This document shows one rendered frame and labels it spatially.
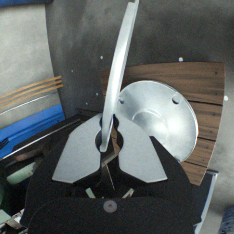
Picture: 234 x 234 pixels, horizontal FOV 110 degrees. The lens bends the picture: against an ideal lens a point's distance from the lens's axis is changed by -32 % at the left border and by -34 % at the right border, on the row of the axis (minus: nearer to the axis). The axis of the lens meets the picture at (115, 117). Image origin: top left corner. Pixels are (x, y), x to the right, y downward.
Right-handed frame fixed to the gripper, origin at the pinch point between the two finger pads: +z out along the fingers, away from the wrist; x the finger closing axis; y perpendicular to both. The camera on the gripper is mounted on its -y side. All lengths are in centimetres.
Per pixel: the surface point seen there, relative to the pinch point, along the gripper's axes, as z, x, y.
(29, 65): 145, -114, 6
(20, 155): 37, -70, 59
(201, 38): 39, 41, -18
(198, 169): 4.4, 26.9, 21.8
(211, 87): 9.2, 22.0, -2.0
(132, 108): 22.4, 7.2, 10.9
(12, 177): 20, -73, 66
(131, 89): 23.1, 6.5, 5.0
